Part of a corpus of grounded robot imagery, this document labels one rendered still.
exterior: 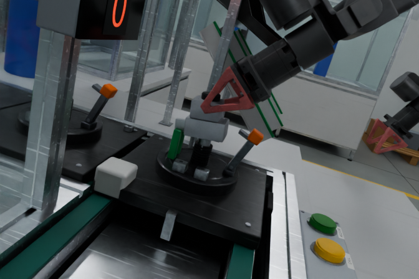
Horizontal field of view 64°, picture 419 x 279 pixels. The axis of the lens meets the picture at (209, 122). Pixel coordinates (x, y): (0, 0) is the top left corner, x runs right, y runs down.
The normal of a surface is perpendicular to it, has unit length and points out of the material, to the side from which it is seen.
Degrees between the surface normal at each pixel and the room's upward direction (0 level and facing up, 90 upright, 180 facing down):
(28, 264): 0
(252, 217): 0
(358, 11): 79
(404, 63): 90
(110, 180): 90
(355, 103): 90
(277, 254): 0
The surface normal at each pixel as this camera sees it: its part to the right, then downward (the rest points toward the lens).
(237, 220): 0.25, -0.93
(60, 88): 0.95, 0.29
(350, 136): -0.22, 0.22
